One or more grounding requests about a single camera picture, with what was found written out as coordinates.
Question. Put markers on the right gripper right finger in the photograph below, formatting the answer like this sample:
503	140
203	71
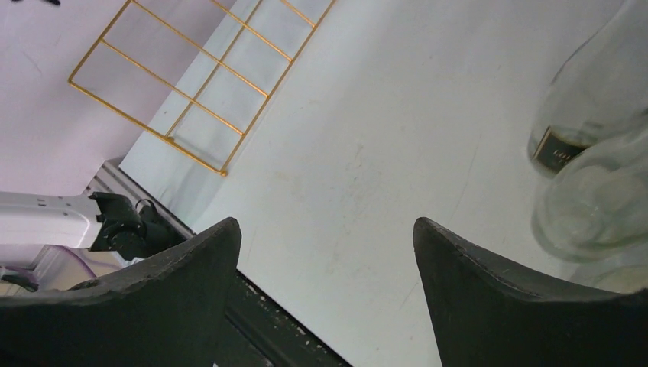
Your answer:
488	310

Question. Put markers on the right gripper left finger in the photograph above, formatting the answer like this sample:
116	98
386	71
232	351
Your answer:
166	310

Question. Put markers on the long clear glass bottle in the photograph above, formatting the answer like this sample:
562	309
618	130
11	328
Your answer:
623	273

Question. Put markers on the clear bottle white label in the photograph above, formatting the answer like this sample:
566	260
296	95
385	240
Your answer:
596	206

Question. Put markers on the clear bottle black label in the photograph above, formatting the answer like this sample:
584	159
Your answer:
599	92

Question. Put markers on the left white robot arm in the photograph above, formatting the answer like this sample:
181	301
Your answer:
98	222

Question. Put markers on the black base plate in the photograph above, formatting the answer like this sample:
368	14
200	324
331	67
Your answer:
257	331

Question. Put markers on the gold wire wine rack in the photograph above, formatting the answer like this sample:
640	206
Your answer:
197	75

